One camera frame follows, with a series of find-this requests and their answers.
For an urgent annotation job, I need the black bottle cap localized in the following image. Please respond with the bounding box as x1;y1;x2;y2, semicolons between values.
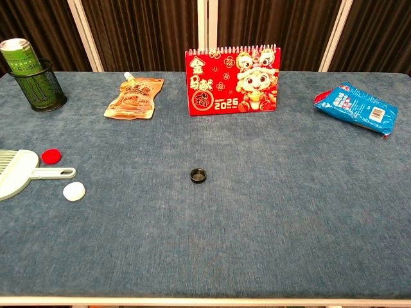
189;167;207;184

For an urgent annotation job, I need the white bottle cap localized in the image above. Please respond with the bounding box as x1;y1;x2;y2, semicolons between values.
62;182;87;202

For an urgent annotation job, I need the red bottle cap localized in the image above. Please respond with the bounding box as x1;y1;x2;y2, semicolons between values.
40;148;63;166

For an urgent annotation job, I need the red 2026 desk calendar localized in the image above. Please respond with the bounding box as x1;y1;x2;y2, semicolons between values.
184;44;281;117

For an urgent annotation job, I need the blue fabric table cover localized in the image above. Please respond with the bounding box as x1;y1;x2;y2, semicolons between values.
0;71;411;300

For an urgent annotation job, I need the orange spout pouch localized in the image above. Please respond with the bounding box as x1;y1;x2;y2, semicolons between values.
103;72;165;120

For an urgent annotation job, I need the dark brown curtain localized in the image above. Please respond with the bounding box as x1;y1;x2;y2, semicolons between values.
0;0;411;77

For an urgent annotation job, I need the blue snack bag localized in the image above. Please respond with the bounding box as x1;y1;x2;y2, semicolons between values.
313;82;399;139

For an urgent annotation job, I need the black mesh pen holder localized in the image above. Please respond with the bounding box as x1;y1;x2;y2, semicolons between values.
8;58;68;113

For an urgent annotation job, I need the green drink can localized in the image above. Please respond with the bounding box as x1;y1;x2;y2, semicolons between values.
0;38;44;108

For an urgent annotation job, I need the white upright frame post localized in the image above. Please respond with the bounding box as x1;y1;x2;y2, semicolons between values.
197;0;220;53

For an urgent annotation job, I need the white slanted frame post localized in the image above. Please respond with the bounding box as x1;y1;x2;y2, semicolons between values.
66;0;104;73
318;0;354;73

